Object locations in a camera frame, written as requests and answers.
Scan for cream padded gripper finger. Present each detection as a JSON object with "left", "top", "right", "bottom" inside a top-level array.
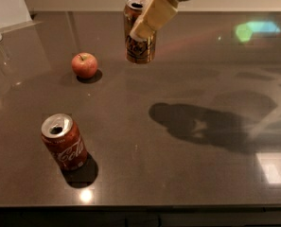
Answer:
[{"left": 130, "top": 0, "right": 178, "bottom": 42}]

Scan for orange LaCroix can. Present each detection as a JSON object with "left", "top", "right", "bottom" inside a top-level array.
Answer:
[{"left": 123, "top": 0, "right": 156, "bottom": 64}]

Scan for red Coca-Cola can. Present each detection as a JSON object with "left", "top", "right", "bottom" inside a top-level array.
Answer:
[{"left": 41, "top": 113, "right": 88, "bottom": 171}]

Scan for red apple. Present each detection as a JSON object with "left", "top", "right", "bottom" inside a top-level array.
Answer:
[{"left": 71, "top": 52, "right": 97, "bottom": 79}]

